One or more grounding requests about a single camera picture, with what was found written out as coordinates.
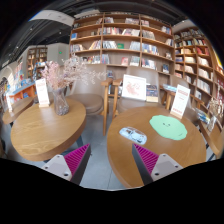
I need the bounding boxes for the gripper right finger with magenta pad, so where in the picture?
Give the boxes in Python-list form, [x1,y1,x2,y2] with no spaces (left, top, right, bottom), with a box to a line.
[132,143,182,185]

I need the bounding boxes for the large wooden bookshelf centre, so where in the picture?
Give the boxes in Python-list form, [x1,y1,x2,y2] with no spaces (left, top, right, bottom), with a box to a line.
[68,12,176,76]

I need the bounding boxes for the dark small book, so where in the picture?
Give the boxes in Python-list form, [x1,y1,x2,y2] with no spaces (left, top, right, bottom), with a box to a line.
[146,84,158,102]

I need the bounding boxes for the wooden bookshelf right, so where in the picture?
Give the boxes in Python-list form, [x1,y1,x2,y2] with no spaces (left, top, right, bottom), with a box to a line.
[174,27,224,111]

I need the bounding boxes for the round wooden table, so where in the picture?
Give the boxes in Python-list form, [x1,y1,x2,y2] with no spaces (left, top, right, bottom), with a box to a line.
[107,106,206,188]
[11,99,86,161]

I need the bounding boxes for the white sign stand left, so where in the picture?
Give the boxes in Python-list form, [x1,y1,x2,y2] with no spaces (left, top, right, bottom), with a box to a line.
[35,78,50,107]

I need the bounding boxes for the green round mouse pad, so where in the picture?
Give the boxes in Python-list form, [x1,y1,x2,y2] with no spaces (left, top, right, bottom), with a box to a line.
[149,115,187,141]

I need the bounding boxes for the pink dried flowers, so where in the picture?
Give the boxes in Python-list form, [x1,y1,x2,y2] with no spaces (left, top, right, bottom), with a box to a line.
[41,56,106,90]

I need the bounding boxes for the wooden bookshelf far left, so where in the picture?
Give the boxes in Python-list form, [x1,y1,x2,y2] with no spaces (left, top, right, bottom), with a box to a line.
[27,46,48,79]

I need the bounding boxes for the round wooden table right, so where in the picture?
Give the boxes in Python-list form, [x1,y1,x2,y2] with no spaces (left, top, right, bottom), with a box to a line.
[107,106,206,188]

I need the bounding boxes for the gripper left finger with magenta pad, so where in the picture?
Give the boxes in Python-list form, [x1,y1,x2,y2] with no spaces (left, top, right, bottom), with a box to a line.
[42,144,91,185]

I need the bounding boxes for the white sign stand right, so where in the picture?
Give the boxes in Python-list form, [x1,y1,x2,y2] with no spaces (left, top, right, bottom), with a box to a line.
[170,84,190,118]

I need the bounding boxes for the brown armchair left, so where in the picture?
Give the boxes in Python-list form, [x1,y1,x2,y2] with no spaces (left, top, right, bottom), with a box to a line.
[65,63,114,137]

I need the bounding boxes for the white sign stand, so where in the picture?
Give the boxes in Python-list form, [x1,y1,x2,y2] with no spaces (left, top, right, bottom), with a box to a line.
[35,78,50,107]
[170,84,190,118]

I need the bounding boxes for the glass vase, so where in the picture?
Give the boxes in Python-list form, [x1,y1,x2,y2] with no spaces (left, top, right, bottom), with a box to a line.
[53,88,69,116]

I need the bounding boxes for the round wooden table left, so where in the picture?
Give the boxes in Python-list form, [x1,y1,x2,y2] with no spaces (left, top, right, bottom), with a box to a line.
[11,99,86,161]

